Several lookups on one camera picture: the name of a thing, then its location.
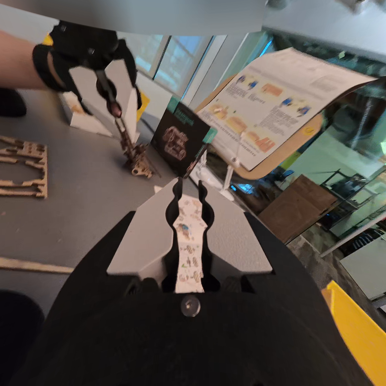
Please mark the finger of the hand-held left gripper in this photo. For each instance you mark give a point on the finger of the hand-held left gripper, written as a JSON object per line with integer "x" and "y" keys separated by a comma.
{"x": 86, "y": 87}
{"x": 128, "y": 99}

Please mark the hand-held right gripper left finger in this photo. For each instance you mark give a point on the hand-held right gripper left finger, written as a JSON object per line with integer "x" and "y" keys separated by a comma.
{"x": 144, "y": 241}

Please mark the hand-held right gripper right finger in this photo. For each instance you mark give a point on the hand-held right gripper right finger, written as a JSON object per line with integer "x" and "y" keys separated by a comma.
{"x": 238, "y": 241}

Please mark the wooden mechanical model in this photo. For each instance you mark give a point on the wooden mechanical model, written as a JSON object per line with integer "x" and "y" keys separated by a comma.
{"x": 135, "y": 156}

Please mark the person's left forearm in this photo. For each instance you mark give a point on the person's left forearm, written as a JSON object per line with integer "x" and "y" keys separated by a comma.
{"x": 18, "y": 60}

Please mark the person's left hand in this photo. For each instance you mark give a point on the person's left hand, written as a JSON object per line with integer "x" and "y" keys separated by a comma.
{"x": 55, "y": 72}

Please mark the white cardboard box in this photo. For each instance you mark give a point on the white cardboard box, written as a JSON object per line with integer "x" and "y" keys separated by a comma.
{"x": 74, "y": 119}

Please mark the open instruction booklet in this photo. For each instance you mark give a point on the open instruction booklet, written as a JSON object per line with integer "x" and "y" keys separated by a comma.
{"x": 188, "y": 229}

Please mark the white desk stand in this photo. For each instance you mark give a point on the white desk stand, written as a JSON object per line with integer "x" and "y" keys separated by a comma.
{"x": 225, "y": 188}

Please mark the black product box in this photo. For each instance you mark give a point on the black product box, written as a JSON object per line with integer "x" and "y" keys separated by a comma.
{"x": 178, "y": 135}

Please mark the window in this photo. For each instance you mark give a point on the window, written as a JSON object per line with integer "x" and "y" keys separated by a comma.
{"x": 181, "y": 63}

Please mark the brown wooden cabinet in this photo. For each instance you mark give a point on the brown wooden cabinet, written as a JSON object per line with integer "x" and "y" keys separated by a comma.
{"x": 295, "y": 208}

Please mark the dark rounded pad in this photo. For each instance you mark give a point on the dark rounded pad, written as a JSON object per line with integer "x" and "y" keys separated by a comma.
{"x": 12, "y": 102}

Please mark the thin wooden strip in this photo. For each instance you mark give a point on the thin wooden strip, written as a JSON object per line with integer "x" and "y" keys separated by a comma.
{"x": 30, "y": 265}

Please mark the instruction sheet on wooden board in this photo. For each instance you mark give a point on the instruction sheet on wooden board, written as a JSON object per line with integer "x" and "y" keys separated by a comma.
{"x": 301, "y": 141}

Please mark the yellow plastic bin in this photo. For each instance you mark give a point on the yellow plastic bin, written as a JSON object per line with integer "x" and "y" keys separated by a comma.
{"x": 359, "y": 340}

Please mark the printed instruction sheet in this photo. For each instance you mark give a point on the printed instruction sheet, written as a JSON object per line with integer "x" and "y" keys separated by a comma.
{"x": 286, "y": 90}

